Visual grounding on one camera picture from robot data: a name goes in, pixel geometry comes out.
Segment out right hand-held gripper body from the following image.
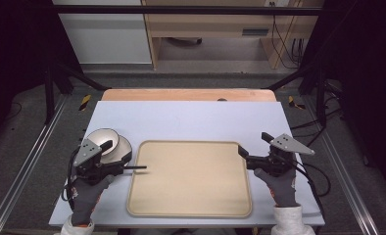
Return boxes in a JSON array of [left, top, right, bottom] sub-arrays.
[[246, 133, 315, 177]]

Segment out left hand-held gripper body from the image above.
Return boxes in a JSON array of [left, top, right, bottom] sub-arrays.
[[72, 138, 126, 186]]

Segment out silver metal bowl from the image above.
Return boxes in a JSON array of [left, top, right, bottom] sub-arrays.
[[85, 127, 121, 158]]

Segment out silver round bowl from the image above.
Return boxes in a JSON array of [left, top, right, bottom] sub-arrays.
[[100, 134, 133, 165]]

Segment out beige rectangular tray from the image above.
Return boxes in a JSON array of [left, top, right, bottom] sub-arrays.
[[125, 139, 254, 219]]

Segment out person's right hand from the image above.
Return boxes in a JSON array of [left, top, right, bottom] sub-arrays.
[[253, 167, 302, 209]]

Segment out person's left hand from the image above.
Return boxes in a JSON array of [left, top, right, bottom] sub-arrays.
[[70, 173, 116, 226]]

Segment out white cabinet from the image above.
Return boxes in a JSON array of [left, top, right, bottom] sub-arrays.
[[51, 0, 153, 65]]

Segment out black curtain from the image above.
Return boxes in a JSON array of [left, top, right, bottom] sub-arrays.
[[0, 0, 83, 145], [300, 0, 386, 194]]

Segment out dark object under desk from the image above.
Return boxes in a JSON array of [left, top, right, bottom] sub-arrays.
[[166, 36, 204, 47]]

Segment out light wooden desk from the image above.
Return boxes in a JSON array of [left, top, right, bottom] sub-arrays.
[[141, 0, 325, 71]]

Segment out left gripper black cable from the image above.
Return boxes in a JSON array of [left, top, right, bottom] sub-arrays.
[[61, 147, 81, 211]]

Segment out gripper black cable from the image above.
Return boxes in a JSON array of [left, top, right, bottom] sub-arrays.
[[291, 159, 332, 218], [61, 147, 81, 211]]

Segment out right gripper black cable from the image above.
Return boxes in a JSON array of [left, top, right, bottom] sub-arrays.
[[291, 159, 332, 218]]

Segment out black floor cables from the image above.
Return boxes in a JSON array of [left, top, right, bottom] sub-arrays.
[[290, 79, 344, 149]]

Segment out aluminium floor rail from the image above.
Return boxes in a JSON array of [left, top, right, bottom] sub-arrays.
[[0, 93, 69, 235], [302, 97, 382, 235]]

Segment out black metal frame stand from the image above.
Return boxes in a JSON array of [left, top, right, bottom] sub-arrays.
[[265, 60, 328, 129], [43, 57, 112, 125]]

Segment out black cables at desk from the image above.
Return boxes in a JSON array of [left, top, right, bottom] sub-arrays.
[[269, 1, 306, 71]]

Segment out black horizontal frame bar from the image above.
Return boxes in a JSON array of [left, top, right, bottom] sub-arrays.
[[51, 4, 323, 17]]

